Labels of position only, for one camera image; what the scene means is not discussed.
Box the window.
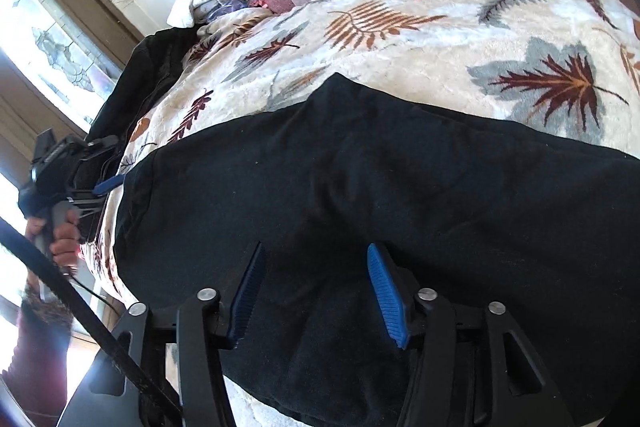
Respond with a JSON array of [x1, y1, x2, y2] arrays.
[[0, 0, 126, 135]]

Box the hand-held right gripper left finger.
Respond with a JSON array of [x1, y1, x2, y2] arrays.
[[91, 241, 267, 427]]

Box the person's left forearm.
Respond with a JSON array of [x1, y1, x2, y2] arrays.
[[2, 279, 76, 415]]

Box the white pillow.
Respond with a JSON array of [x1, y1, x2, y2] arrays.
[[167, 0, 221, 28]]

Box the black pants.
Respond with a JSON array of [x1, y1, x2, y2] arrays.
[[114, 73, 640, 427]]

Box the black jacket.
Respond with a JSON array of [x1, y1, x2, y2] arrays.
[[85, 27, 201, 158]]

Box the person's left hand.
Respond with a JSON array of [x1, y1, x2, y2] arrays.
[[25, 209, 83, 275]]

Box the leaf print blanket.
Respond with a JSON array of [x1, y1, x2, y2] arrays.
[[80, 0, 640, 427]]

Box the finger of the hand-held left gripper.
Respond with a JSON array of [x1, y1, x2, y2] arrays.
[[92, 177, 125, 198]]

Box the black cable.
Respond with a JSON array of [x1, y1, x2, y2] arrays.
[[0, 217, 183, 427]]

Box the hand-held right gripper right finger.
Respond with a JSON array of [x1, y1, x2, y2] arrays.
[[366, 242, 557, 427]]

